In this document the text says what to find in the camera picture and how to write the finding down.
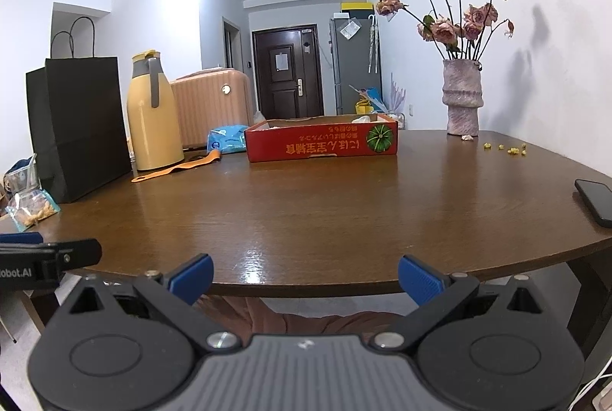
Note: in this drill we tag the yellow thermos jug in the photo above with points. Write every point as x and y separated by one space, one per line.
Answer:
153 133

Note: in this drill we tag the blue snack packet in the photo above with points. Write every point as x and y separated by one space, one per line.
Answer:
36 210

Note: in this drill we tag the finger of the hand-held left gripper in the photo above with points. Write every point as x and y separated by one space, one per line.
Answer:
81 253
19 238

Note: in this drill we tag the dark brown entrance door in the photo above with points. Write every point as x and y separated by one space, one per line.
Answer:
287 95

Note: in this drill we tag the yellow and black box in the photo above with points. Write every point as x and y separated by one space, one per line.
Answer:
356 9

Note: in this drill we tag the pink ceramic vase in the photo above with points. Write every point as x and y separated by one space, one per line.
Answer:
461 105

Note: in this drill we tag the white plastic bag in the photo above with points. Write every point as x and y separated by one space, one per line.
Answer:
259 118

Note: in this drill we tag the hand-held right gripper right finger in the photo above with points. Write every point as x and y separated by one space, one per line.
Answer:
420 279

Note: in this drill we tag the dried rose bouquet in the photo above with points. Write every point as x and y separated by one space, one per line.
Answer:
444 30

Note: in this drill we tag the folded umbrella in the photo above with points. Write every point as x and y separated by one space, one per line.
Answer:
374 42

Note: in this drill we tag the black smartphone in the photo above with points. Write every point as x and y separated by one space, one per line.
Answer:
595 200

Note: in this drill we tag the scattered yellow flower buds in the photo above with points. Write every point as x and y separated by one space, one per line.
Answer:
512 150

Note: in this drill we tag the pink suitcase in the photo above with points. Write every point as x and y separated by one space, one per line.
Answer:
210 105

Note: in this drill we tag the person's legs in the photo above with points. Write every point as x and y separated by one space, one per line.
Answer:
311 320

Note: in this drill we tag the white paper notice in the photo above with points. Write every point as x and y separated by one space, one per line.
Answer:
281 60

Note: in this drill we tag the blue plastic snack bag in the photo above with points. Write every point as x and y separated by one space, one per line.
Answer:
229 138

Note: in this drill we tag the purple feather decoration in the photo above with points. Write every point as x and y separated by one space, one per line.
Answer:
398 95

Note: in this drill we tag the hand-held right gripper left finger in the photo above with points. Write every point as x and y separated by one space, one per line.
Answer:
193 277

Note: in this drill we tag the plush sheep toy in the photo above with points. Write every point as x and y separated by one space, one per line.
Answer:
361 119

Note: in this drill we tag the grey side door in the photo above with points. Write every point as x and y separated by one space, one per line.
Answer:
232 42

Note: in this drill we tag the clear document pouch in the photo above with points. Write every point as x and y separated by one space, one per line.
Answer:
349 29

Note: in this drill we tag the grey refrigerator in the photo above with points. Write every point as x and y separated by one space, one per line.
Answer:
349 66

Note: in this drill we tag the red cardboard box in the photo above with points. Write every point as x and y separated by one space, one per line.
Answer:
311 148

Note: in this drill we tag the glass cup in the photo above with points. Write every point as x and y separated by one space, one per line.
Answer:
21 179

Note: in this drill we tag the black paper bag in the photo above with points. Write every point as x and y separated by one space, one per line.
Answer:
76 129

